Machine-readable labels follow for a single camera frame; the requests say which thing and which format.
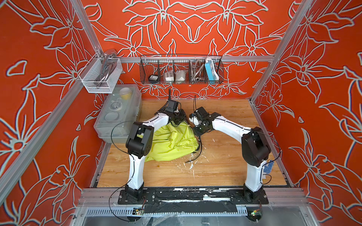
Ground lime green trousers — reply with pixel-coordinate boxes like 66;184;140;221
145;122;198;162

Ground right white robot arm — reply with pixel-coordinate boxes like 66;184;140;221
189;107;271;196

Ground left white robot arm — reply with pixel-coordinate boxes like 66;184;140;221
124;99;186;200

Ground white plastic adapter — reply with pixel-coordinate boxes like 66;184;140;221
175;70;187;84

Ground white charger block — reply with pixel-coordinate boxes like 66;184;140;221
163;71;174;82

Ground metal tongs in basket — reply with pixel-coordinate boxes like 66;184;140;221
189;60;204;82

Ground translucent plastic storage box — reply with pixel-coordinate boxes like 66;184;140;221
94;84;142;143

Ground yellow tape roll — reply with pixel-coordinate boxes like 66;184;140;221
119;87;133;100

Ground metal tool in bin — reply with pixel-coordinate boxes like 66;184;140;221
94;49;117;87

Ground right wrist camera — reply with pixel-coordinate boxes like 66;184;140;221
189;113;199;126

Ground black wire wall basket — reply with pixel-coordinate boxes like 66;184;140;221
140;54;224;85

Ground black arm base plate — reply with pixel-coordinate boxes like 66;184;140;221
117;187;269;205

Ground clear plastic wall bin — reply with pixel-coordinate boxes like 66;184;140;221
78;57;123;94

